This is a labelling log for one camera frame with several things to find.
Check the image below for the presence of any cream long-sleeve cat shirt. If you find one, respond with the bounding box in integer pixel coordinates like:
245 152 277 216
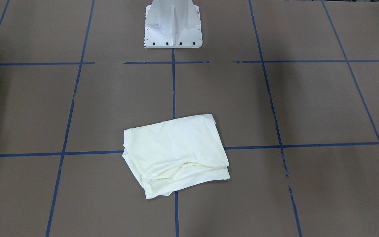
122 114 230 199

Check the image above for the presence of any white camera pole with base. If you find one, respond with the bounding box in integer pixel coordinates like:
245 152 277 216
143 0 203 49

